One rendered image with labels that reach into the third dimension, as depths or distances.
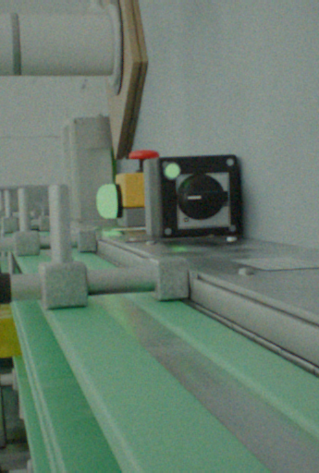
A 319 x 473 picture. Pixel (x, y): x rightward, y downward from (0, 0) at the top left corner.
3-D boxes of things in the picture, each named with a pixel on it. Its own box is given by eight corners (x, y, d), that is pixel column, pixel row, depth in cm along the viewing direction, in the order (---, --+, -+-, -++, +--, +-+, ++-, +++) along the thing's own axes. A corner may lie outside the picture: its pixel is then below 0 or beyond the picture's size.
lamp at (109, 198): (117, 217, 121) (95, 218, 121) (116, 183, 121) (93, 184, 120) (123, 218, 117) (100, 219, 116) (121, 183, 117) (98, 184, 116)
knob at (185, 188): (222, 219, 89) (231, 220, 85) (177, 221, 88) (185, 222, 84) (221, 172, 88) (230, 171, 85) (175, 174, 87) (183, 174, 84)
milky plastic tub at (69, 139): (110, 235, 183) (66, 237, 181) (104, 122, 181) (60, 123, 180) (123, 239, 166) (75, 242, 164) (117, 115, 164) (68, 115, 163)
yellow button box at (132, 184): (171, 224, 124) (116, 226, 123) (168, 168, 124) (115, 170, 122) (182, 225, 117) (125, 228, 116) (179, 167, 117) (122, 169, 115)
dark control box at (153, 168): (223, 232, 97) (145, 236, 95) (220, 156, 96) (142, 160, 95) (245, 235, 89) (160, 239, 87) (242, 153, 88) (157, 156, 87)
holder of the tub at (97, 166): (113, 260, 183) (74, 263, 181) (107, 123, 181) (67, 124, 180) (127, 268, 166) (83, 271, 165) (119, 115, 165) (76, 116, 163)
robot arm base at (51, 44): (106, 21, 158) (14, 20, 155) (115, -29, 147) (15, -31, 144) (116, 101, 152) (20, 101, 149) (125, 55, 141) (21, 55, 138)
